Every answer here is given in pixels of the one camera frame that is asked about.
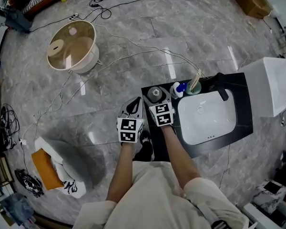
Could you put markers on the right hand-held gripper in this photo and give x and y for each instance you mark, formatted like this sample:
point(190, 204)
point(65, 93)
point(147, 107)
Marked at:
point(163, 114)

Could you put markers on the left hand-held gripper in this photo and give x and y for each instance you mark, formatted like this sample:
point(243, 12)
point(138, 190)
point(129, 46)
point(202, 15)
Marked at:
point(128, 130)

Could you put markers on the small grey round jar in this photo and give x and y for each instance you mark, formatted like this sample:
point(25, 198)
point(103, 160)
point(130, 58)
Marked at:
point(155, 94)

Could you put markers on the person's left forearm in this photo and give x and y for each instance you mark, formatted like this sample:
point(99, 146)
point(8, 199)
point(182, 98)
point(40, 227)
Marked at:
point(122, 173)

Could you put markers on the person's right forearm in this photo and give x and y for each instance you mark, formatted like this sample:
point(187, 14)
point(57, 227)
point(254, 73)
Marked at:
point(178, 156)

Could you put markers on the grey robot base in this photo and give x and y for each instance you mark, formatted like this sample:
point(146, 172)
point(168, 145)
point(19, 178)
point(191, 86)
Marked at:
point(16, 20)

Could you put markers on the white spray bottle blue nozzle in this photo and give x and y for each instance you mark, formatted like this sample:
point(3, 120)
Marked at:
point(177, 90)

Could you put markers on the white sink basin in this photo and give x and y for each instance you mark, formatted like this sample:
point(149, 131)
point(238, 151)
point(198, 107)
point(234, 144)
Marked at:
point(207, 123)

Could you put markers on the black countertop vanity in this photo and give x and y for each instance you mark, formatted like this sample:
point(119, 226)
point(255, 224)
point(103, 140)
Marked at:
point(245, 118)

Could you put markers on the person's left black shoe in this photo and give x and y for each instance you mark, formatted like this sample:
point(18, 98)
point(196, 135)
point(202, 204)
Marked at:
point(145, 147)

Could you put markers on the beige sticks in cup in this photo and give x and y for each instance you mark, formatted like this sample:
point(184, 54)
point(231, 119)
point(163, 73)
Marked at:
point(195, 79)

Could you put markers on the black faucet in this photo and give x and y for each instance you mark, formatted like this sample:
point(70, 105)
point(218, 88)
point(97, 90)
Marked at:
point(220, 85)

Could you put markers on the round glass coffee table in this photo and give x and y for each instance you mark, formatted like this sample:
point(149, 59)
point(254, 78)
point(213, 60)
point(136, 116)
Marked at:
point(74, 49)

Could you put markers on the person's cream clothing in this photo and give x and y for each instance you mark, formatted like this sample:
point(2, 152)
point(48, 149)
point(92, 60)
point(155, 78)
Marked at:
point(152, 199)

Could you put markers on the round wooden lid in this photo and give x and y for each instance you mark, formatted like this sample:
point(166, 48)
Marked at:
point(56, 48)

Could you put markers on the white cushion black pattern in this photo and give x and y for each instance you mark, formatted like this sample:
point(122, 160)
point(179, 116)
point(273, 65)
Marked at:
point(71, 187)

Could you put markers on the orange cushion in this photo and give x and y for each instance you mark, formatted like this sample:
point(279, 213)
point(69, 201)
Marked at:
point(46, 169)

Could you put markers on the white box cabinet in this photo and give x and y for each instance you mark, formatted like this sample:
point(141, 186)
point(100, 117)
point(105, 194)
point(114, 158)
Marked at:
point(269, 85)

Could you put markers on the white power strip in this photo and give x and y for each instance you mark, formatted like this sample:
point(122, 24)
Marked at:
point(23, 142)

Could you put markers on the black bag with white print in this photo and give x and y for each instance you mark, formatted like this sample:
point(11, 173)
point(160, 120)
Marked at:
point(28, 184)

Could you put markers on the large cardboard box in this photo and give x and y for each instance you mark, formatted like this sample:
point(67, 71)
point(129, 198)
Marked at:
point(253, 2)

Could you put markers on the marble pattern box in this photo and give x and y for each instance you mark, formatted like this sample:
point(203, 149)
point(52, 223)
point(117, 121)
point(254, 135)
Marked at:
point(268, 197)

